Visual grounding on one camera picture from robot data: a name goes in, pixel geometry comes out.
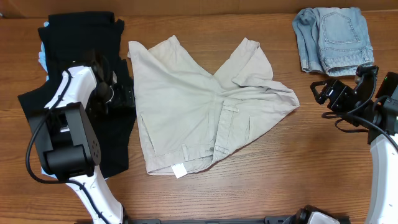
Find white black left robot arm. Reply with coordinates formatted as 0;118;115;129
25;50;135;223

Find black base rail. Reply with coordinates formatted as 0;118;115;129
123;216;294;224

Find beige khaki shorts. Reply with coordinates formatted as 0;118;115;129
128;36;300;177

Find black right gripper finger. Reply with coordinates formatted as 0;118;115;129
310;78;334;87
310;83;326;105

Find folded light blue jeans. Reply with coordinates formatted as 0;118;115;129
292;7;374;77

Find black garment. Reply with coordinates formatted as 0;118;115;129
18;12;136;177

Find light blue garment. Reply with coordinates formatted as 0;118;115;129
37;21;58;180

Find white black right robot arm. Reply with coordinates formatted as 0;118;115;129
310;66;397;223

